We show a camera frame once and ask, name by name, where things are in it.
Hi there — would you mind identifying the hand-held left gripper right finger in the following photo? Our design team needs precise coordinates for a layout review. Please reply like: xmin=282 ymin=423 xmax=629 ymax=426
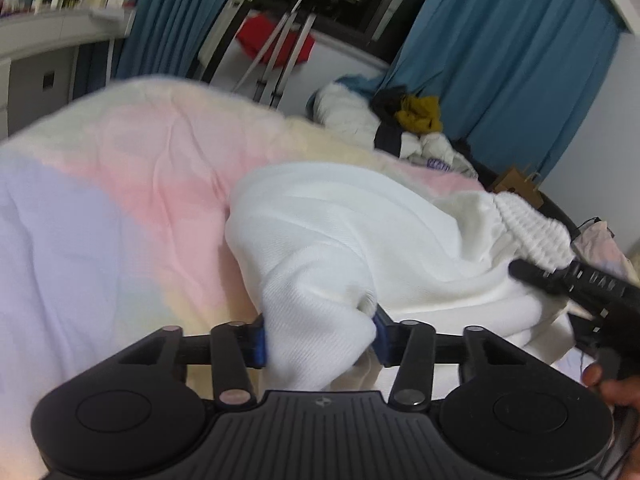
xmin=372 ymin=306 xmax=518 ymax=411

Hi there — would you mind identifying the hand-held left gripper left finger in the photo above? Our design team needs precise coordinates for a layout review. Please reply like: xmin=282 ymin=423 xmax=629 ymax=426
xmin=120 ymin=314 xmax=268 ymax=406

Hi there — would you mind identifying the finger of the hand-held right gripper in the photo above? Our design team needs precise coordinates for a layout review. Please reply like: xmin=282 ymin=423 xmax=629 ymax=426
xmin=508 ymin=258 xmax=573 ymax=297

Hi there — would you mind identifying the white garment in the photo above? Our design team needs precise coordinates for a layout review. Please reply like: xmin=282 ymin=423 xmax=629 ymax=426
xmin=225 ymin=162 xmax=576 ymax=393

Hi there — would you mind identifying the person's right hand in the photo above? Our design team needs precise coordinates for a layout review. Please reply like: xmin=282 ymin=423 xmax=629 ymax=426
xmin=582 ymin=364 xmax=640 ymax=407

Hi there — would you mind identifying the white waffle knit cloth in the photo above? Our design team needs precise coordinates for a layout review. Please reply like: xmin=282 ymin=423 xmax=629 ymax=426
xmin=492 ymin=191 xmax=577 ymax=273

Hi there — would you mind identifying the pale pink cloth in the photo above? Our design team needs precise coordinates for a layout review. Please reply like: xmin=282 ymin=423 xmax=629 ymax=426
xmin=571 ymin=219 xmax=637 ymax=282

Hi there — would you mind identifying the brown paper bag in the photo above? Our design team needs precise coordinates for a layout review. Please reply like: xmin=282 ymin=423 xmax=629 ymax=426
xmin=492 ymin=165 xmax=546 ymax=209

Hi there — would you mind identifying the white cloth with purple print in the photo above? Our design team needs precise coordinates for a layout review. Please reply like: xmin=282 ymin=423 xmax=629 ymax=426
xmin=402 ymin=131 xmax=468 ymax=173

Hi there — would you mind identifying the mustard yellow cloth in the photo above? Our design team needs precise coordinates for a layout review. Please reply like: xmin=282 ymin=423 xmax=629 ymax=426
xmin=394 ymin=94 xmax=445 ymax=135

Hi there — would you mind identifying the pastel rainbow blanket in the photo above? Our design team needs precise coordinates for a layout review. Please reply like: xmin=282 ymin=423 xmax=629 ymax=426
xmin=0 ymin=74 xmax=640 ymax=480

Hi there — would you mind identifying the black cloth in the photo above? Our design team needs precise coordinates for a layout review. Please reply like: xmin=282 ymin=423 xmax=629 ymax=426
xmin=370 ymin=87 xmax=408 ymax=153

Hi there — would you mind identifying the blue curtain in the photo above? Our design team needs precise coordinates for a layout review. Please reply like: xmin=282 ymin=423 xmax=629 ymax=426
xmin=75 ymin=0 xmax=247 ymax=96
xmin=382 ymin=0 xmax=626 ymax=181

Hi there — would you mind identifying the white fluffy cloth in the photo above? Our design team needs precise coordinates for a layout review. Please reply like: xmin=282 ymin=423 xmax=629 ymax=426
xmin=306 ymin=82 xmax=401 ymax=151

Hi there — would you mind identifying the white drying rack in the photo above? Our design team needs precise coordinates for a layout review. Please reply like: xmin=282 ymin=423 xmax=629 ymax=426
xmin=197 ymin=0 xmax=321 ymax=109

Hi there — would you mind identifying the red cloth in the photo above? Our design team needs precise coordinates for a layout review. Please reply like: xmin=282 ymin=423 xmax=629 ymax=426
xmin=235 ymin=12 xmax=316 ymax=67

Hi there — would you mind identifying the white desk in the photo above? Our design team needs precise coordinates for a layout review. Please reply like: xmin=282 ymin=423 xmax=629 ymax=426
xmin=0 ymin=6 xmax=137 ymax=140

